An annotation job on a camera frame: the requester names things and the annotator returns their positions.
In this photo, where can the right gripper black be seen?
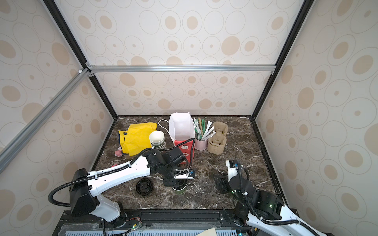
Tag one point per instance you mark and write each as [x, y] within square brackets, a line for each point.
[222, 184]

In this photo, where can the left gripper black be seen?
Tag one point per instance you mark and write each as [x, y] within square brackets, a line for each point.
[171, 182]

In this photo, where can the green paper coffee cup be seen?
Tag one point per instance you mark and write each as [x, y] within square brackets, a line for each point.
[180, 186]

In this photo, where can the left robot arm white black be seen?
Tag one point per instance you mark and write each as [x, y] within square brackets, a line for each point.
[83, 195]

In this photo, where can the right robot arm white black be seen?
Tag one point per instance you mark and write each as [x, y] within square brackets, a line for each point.
[260, 210]

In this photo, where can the stack of paper cups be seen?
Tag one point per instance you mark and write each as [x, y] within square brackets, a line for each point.
[157, 139]

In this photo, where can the yellow napkin stack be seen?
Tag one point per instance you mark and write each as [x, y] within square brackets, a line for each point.
[136, 138]

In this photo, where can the pulp cup carrier stack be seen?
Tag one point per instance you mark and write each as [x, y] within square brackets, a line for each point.
[217, 142]

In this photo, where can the red white paper bag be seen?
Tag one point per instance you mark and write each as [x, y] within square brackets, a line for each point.
[181, 128]

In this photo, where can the pink straw holder cup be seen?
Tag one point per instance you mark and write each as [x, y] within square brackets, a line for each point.
[201, 145]

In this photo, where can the small pink round object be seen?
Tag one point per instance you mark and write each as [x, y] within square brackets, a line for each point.
[118, 153]

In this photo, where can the left diagonal aluminium bar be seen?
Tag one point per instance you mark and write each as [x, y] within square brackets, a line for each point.
[20, 140]

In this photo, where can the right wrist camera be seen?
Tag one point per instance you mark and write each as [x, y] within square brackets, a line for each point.
[232, 167]

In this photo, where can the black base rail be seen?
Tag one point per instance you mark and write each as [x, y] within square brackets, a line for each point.
[142, 222]

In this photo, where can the horizontal aluminium frame bar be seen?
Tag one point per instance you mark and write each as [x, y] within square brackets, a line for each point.
[179, 68]

